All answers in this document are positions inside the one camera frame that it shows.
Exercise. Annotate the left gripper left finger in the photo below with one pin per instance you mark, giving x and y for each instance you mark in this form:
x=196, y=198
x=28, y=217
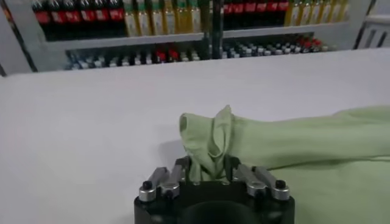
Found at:
x=170, y=182

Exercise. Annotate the light green T-shirt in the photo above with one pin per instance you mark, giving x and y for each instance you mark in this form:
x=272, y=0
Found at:
x=304, y=146

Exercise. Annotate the glass door drinks cooler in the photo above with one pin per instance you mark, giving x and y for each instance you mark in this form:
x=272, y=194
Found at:
x=274, y=30
x=122, y=41

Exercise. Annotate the cola bottle red cap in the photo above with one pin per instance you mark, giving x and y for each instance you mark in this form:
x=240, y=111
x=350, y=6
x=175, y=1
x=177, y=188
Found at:
x=58, y=16
x=42, y=16
x=306, y=44
x=173, y=54
x=239, y=7
x=102, y=14
x=317, y=42
x=228, y=7
x=116, y=14
x=272, y=6
x=88, y=15
x=160, y=55
x=261, y=6
x=73, y=16
x=282, y=6
x=250, y=7

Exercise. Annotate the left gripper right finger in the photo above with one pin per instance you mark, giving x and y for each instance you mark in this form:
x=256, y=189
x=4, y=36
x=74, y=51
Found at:
x=259, y=182

